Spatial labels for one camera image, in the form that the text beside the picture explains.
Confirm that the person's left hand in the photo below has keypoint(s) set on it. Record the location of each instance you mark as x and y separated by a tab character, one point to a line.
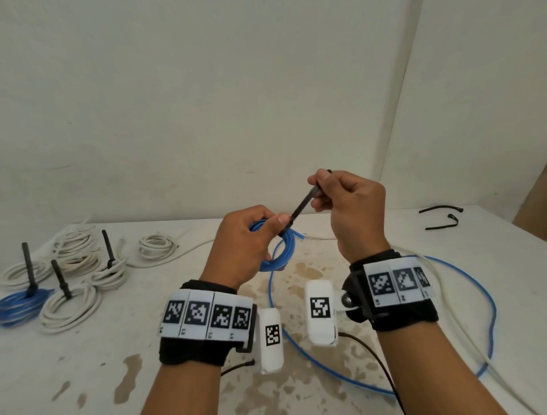
239	248

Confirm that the person's right hand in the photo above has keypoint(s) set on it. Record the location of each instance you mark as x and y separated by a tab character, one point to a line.
359	213

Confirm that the person's right forearm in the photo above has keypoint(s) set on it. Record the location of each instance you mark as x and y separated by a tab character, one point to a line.
427	376

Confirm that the person's left forearm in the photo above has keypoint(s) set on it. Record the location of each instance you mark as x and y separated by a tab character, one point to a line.
183	393

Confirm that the black left wristband with markers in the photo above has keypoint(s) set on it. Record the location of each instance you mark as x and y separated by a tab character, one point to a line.
188	352

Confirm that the black wristband with markers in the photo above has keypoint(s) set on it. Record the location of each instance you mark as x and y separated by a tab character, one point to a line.
410	318
188	352

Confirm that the black right wristband with markers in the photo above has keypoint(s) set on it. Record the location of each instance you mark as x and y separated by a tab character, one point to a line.
410	318

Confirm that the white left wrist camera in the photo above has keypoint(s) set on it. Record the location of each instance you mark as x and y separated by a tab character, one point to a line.
271	359

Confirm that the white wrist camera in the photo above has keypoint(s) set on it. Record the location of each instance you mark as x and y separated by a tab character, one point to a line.
320	333
271	359

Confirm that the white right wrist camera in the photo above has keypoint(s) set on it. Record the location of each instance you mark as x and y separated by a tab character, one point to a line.
320	333

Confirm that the wooden shelf frame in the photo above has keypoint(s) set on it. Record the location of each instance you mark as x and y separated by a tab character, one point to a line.
534	205

